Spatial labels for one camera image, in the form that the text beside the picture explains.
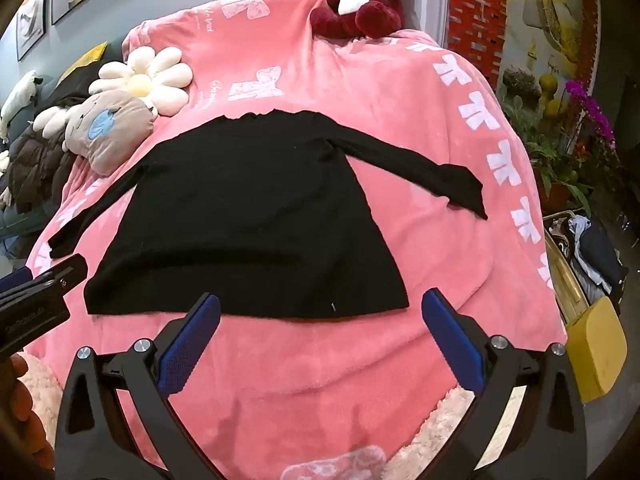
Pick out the black long-sleeved sweater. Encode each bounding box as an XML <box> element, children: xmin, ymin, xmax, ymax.
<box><xmin>48</xmin><ymin>108</ymin><xmax>488</xmax><ymax>322</ymax></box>

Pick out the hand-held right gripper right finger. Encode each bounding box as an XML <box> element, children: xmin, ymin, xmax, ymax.
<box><xmin>421</xmin><ymin>287</ymin><xmax>587</xmax><ymax>480</ymax></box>

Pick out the purple orchid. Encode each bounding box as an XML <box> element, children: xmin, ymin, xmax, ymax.
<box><xmin>565</xmin><ymin>80</ymin><xmax>619</xmax><ymax>147</ymax></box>

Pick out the cream petal plush pillow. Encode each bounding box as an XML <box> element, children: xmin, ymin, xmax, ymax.
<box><xmin>32</xmin><ymin>105</ymin><xmax>69</xmax><ymax>137</ymax></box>

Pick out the brown puffer jacket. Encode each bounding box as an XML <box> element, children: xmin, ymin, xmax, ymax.
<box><xmin>7</xmin><ymin>122</ymin><xmax>76</xmax><ymax>208</ymax></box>

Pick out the pink bow-print blanket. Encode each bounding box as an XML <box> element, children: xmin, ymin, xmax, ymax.
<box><xmin>25</xmin><ymin>0</ymin><xmax>568</xmax><ymax>480</ymax></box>

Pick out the blue sofa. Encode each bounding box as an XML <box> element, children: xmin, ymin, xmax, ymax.
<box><xmin>0</xmin><ymin>200</ymin><xmax>51</xmax><ymax>261</ymax></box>

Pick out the grey bear face pillow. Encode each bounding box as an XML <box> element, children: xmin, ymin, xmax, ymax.
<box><xmin>64</xmin><ymin>91</ymin><xmax>157</xmax><ymax>177</ymax></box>

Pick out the pile of dark clothes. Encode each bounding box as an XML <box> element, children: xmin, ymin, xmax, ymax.
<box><xmin>550</xmin><ymin>215</ymin><xmax>628</xmax><ymax>306</ymax></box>

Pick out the small framed wall picture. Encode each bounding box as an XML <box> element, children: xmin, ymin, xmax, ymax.
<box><xmin>16</xmin><ymin>0</ymin><xmax>53</xmax><ymax>61</ymax></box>

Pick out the yellow wall poster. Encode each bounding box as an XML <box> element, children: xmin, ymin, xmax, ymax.
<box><xmin>500</xmin><ymin>0</ymin><xmax>601</xmax><ymax>92</ymax></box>

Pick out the white plush toy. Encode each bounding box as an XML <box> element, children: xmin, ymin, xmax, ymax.
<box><xmin>0</xmin><ymin>70</ymin><xmax>44</xmax><ymax>138</ymax></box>

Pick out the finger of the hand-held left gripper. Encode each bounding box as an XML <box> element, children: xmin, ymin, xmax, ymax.
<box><xmin>0</xmin><ymin>254</ymin><xmax>89</xmax><ymax>306</ymax></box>

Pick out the cream fluffy plush seat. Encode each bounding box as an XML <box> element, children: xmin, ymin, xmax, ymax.
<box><xmin>20</xmin><ymin>352</ymin><xmax>526</xmax><ymax>480</ymax></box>

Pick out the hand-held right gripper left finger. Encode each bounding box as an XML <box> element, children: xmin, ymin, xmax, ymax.
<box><xmin>54</xmin><ymin>292</ymin><xmax>222</xmax><ymax>480</ymax></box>

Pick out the white flower plush pillow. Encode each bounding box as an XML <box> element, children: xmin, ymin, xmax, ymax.
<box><xmin>89</xmin><ymin>46</ymin><xmax>193</xmax><ymax>117</ymax></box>

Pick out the black and yellow cushion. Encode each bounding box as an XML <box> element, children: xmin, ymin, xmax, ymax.
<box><xmin>54</xmin><ymin>41</ymin><xmax>109</xmax><ymax>107</ymax></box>

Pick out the green potted plant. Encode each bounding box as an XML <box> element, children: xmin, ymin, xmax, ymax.
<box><xmin>500</xmin><ymin>65</ymin><xmax>596</xmax><ymax>212</ymax></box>

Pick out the person's left hand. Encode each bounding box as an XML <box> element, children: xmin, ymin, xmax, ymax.
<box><xmin>0</xmin><ymin>353</ymin><xmax>53</xmax><ymax>471</ymax></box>

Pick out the small white flower plush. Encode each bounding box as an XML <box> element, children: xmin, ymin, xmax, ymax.
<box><xmin>0</xmin><ymin>150</ymin><xmax>12</xmax><ymax>207</ymax></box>

